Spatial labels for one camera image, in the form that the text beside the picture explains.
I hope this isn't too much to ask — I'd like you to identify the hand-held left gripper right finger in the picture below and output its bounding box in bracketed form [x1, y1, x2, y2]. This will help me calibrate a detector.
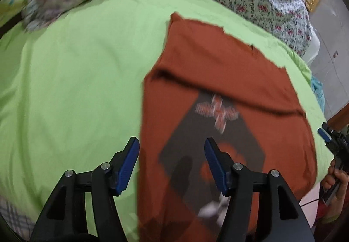
[204, 137, 317, 242]

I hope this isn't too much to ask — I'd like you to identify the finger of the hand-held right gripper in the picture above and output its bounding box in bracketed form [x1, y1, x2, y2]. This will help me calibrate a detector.
[318, 122, 334, 141]

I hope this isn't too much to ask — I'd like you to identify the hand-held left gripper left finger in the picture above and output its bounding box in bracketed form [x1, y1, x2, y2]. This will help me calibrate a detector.
[30, 137, 140, 242]

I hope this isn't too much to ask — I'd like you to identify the rust orange printed t-shirt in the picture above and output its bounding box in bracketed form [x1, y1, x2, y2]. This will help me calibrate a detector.
[138, 12, 318, 242]

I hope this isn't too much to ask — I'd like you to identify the person's right hand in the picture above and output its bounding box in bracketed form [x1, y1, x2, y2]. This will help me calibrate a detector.
[320, 159, 349, 221]

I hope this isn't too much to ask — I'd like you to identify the wooden furniture edge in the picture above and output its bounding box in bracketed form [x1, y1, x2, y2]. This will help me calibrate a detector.
[327, 103, 349, 128]

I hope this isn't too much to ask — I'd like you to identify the light blue cloth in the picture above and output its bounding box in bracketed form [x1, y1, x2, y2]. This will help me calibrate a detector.
[311, 76, 326, 112]

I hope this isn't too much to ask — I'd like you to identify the white pillow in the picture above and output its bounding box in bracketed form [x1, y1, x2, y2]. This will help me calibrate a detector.
[305, 35, 321, 65]

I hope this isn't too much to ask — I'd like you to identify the light green bed sheet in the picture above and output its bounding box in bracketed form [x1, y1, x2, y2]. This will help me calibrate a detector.
[0, 0, 332, 242]

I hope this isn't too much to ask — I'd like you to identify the plaid cloth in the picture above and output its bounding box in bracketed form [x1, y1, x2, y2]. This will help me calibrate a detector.
[0, 196, 36, 240]

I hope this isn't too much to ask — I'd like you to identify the black cable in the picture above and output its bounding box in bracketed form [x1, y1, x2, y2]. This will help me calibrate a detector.
[300, 198, 325, 206]

